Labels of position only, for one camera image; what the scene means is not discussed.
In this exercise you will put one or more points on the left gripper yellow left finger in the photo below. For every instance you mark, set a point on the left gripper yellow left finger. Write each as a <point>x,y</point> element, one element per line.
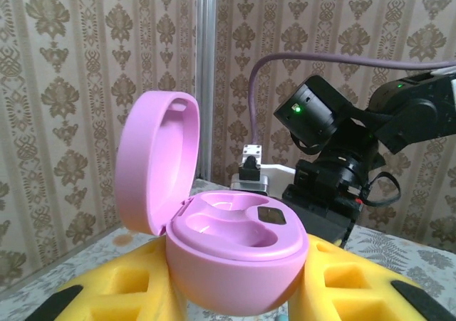
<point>124,282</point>

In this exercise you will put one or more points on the pink earbud charging case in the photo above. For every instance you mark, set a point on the pink earbud charging case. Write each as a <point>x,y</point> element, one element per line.
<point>231,274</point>

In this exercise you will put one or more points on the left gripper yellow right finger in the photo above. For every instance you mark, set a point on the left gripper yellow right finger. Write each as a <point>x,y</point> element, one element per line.
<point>356,299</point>

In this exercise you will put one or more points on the aluminium corner post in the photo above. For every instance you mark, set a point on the aluminium corner post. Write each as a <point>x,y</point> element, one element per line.
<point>206,68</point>

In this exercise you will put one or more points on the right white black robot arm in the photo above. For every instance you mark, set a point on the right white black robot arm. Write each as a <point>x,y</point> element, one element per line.
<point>454,93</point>

